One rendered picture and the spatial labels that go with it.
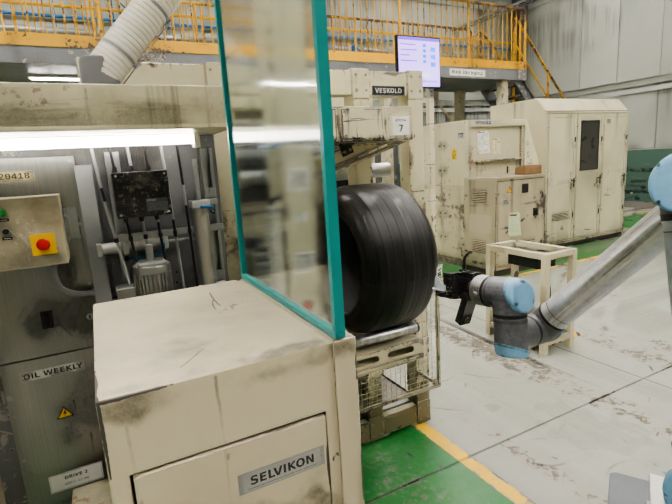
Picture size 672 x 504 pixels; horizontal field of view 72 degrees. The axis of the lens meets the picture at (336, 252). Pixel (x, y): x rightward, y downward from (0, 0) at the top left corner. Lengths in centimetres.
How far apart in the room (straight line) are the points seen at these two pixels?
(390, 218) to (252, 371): 99
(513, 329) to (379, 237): 53
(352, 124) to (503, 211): 434
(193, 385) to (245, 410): 9
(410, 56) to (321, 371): 506
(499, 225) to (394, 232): 459
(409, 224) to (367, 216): 15
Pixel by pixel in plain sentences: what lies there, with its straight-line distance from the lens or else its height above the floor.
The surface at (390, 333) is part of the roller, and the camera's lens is 180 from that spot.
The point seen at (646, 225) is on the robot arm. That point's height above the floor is 137.
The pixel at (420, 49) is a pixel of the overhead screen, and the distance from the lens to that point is 576.
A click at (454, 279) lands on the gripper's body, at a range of 146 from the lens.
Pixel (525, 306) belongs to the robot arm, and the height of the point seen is 116.
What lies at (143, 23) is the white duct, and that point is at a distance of 184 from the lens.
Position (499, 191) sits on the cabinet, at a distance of 609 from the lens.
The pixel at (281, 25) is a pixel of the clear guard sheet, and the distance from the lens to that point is 90.
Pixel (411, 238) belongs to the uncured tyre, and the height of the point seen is 128.
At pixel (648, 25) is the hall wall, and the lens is 1399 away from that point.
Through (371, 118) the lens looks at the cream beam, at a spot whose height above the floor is 173.
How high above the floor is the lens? 156
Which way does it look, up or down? 11 degrees down
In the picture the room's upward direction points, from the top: 4 degrees counter-clockwise
